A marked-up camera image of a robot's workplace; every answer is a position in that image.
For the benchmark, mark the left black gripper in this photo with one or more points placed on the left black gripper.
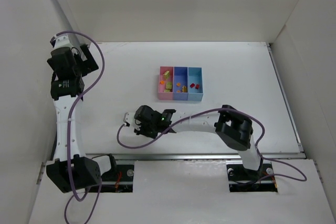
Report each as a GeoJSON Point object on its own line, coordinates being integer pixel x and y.
{"type": "Point", "coordinates": [89, 57]}

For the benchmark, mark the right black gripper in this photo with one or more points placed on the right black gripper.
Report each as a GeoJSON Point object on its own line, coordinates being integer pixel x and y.
{"type": "Point", "coordinates": [142, 123]}

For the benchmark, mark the yellow black striped lego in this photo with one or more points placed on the yellow black striped lego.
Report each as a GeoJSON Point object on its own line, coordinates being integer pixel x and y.
{"type": "Point", "coordinates": [184, 89]}

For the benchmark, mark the green yellow lego stack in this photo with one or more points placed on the green yellow lego stack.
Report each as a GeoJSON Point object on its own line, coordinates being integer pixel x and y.
{"type": "Point", "coordinates": [166, 75]}

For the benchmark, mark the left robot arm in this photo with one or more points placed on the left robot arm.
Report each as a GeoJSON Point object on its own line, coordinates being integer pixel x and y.
{"type": "Point", "coordinates": [72, 169]}

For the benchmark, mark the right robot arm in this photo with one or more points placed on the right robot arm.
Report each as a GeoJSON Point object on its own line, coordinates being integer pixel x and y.
{"type": "Point", "coordinates": [231, 126]}

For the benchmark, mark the pink container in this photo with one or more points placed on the pink container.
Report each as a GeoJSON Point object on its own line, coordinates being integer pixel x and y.
{"type": "Point", "coordinates": [166, 96]}

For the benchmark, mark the dark blue container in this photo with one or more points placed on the dark blue container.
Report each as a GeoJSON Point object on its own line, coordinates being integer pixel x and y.
{"type": "Point", "coordinates": [180, 76]}

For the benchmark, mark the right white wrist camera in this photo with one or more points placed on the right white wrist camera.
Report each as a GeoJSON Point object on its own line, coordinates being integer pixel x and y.
{"type": "Point", "coordinates": [129, 119]}

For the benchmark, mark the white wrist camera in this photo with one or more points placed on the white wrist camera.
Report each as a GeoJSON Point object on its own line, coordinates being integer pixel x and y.
{"type": "Point", "coordinates": [58, 41]}
{"type": "Point", "coordinates": [129, 119]}

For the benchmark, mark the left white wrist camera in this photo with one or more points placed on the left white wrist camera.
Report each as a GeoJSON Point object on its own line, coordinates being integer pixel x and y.
{"type": "Point", "coordinates": [58, 41]}

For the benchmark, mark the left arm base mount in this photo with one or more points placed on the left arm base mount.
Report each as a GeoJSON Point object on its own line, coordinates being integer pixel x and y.
{"type": "Point", "coordinates": [120, 181]}

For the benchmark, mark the aluminium front rail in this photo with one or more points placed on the aluminium front rail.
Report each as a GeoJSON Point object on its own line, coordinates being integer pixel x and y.
{"type": "Point", "coordinates": [202, 156]}

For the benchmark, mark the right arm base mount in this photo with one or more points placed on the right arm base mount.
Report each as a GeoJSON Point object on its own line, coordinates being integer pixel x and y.
{"type": "Point", "coordinates": [240, 180]}

